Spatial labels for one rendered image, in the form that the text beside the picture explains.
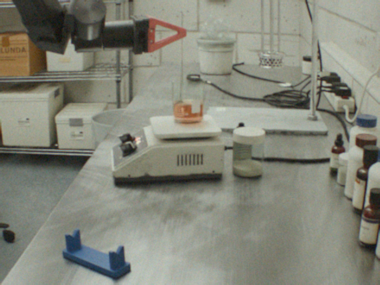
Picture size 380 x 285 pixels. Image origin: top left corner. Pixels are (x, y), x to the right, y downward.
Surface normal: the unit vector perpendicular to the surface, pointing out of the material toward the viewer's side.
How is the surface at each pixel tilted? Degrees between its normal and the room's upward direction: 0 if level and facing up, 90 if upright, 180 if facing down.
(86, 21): 55
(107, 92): 90
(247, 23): 90
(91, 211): 0
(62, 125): 92
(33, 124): 93
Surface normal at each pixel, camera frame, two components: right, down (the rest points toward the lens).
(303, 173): 0.00, -0.96
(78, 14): 0.17, -0.31
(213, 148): 0.15, 0.29
